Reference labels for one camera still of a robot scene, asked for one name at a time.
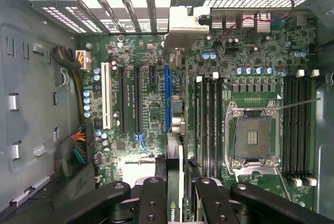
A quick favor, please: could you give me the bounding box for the silver chipset heat sink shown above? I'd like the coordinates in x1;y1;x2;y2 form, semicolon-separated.
122;161;157;183

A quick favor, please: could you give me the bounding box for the black RAM slot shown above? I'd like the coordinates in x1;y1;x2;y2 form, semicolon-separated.
290;69;305;187
306;69;320;187
299;76;309;184
202;77;210;179
283;76;292;183
218;77;225;179
210;72;219;179

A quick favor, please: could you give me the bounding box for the CPU socket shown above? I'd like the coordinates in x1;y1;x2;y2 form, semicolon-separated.
224;100;283;175

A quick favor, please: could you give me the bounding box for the green motherboard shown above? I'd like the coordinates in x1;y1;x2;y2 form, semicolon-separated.
79;12;319;210

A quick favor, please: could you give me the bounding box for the long black expansion slot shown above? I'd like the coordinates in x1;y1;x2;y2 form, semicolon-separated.
134;66;144;135
118;64;129;135

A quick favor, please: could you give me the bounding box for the blue expansion slot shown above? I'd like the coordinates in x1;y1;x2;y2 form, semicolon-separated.
164;63;174;134

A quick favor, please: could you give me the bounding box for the white expansion slot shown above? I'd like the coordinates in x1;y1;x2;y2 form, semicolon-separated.
101;61;114;131

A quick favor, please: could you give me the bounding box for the short black expansion slot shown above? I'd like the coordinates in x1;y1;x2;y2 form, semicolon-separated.
149;64;158;88

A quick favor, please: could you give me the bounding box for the thin metal locking lever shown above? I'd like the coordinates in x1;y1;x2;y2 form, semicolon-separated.
276;98;322;110

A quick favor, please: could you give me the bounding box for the dark grey open PC case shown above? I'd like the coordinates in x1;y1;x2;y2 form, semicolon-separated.
0;0;334;224

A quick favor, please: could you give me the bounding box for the silver port stack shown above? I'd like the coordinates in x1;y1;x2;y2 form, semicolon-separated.
210;11;272;33

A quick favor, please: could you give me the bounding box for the silver slot cover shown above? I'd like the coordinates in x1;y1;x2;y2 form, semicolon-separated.
120;0;144;34
95;0;125;34
145;0;159;34

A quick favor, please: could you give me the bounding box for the multicoloured wire bundle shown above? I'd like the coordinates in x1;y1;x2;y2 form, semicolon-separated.
54;126;88;183

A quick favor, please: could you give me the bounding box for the yellow black wire bundle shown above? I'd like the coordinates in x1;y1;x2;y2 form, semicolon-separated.
51;45;92;123

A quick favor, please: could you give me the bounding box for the thin red black wire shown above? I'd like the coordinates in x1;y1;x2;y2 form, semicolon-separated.
215;0;296;43

